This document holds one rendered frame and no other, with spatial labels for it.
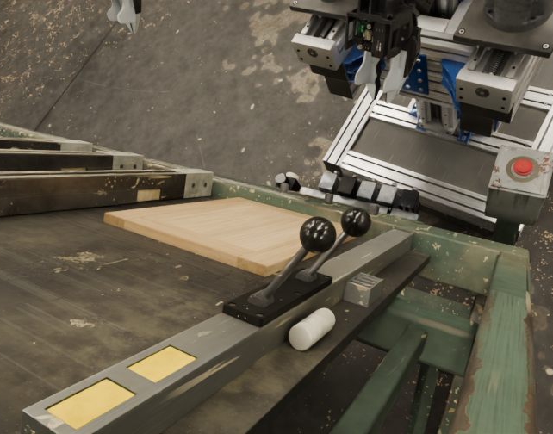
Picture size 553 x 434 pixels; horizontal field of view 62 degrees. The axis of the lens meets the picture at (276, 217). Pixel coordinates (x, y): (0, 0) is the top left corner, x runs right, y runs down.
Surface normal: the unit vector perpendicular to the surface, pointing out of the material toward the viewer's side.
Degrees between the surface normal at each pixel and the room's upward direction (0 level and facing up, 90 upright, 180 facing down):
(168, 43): 0
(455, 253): 30
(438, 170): 0
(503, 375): 60
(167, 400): 90
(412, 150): 0
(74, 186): 90
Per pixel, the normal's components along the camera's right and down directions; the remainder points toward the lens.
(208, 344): 0.16, -0.97
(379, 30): -0.62, 0.55
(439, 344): -0.47, 0.10
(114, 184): 0.86, 0.24
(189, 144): -0.33, -0.40
